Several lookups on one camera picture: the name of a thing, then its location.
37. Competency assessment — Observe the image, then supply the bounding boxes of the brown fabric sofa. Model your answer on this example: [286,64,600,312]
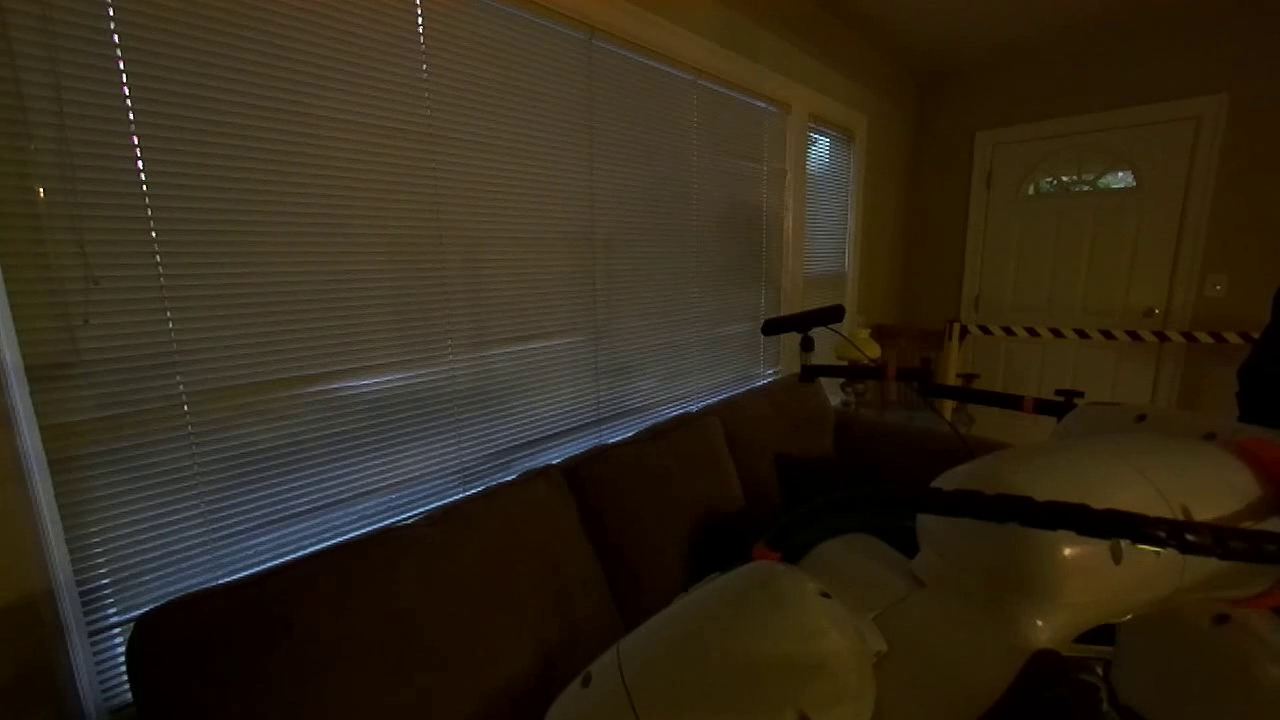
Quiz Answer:
[124,375,1016,720]

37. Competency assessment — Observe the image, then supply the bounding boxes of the black yellow caution tape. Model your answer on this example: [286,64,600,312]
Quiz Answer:
[952,315,1265,350]

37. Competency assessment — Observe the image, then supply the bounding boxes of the narrow side window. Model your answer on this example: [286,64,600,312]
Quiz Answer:
[794,118,857,290]

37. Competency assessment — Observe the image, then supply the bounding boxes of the white window blinds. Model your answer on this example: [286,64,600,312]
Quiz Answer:
[0,0,791,717]

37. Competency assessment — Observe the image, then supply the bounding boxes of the black tripod crossbar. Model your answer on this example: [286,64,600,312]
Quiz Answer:
[794,357,1086,418]

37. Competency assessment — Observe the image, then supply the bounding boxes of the white panel door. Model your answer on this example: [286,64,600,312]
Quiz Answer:
[957,92,1233,412]

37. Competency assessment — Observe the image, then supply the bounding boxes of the black camera on tripod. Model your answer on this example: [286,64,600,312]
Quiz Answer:
[756,299,851,341]

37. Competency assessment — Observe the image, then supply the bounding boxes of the black robot cable conduit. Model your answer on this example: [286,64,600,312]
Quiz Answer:
[916,478,1280,569]

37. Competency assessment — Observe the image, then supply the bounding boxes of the red cable strap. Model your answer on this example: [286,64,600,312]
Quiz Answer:
[1233,424,1280,492]

